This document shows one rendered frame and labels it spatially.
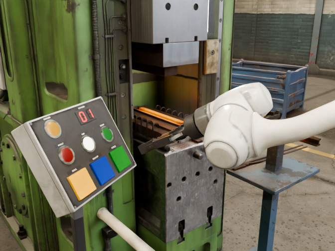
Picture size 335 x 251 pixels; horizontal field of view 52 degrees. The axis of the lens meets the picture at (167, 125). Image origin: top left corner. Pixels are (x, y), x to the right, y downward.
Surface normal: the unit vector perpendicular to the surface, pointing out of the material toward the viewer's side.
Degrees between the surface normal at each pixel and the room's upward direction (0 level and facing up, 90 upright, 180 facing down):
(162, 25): 90
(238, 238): 0
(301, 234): 0
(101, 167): 60
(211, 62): 90
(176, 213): 90
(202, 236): 90
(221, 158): 104
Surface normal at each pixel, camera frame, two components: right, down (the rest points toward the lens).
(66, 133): 0.78, -0.36
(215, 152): -0.39, 0.55
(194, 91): -0.77, 0.20
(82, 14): 0.63, 0.24
